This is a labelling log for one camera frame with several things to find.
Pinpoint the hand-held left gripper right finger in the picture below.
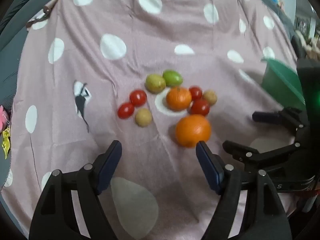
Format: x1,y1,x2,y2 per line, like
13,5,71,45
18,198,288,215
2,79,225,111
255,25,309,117
195,141,293,240

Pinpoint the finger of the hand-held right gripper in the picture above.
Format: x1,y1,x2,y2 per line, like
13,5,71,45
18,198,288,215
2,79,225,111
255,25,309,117
222,140,300,165
252,107,310,130

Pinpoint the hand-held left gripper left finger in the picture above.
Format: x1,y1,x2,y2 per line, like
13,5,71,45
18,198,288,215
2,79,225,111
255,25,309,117
29,140,123,240

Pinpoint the green bowl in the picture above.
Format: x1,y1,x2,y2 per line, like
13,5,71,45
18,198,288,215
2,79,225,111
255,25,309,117
261,57,306,109

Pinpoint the large orange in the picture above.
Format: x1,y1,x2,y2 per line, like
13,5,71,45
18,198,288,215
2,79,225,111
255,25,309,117
175,114,212,148

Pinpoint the red tomato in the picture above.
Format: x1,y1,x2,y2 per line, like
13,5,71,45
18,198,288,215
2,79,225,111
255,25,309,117
189,86,203,100
190,99,210,116
129,89,147,107
117,102,135,119

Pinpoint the small round tan fruit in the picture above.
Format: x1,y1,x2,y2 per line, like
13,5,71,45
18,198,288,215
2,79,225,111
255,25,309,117
135,108,152,127
202,90,217,105

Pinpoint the small orange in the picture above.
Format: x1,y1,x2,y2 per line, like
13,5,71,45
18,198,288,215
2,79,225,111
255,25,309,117
166,87,192,111

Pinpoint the yellow-green round fruit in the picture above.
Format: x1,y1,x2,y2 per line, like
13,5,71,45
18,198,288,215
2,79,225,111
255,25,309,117
145,74,166,93

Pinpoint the green oval fruit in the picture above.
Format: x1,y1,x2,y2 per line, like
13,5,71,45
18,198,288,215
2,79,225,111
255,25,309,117
162,69,183,87

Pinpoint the black cushion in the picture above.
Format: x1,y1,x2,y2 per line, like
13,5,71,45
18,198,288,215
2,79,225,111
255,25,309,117
291,34,305,58

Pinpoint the brown garment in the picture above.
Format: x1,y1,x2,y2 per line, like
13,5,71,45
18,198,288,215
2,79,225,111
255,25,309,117
301,36,320,61

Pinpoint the yellow wrapper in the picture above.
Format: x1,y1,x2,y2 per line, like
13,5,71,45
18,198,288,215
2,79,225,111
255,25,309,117
1,127,12,159

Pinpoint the pink toy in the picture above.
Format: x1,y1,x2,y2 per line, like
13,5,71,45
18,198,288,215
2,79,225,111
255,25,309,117
0,105,8,130

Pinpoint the grey sofa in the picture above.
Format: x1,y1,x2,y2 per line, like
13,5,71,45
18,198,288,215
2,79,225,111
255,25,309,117
0,0,320,240

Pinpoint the pink polka dot blanket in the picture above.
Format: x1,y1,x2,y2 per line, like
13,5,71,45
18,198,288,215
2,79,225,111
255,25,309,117
0,0,308,240

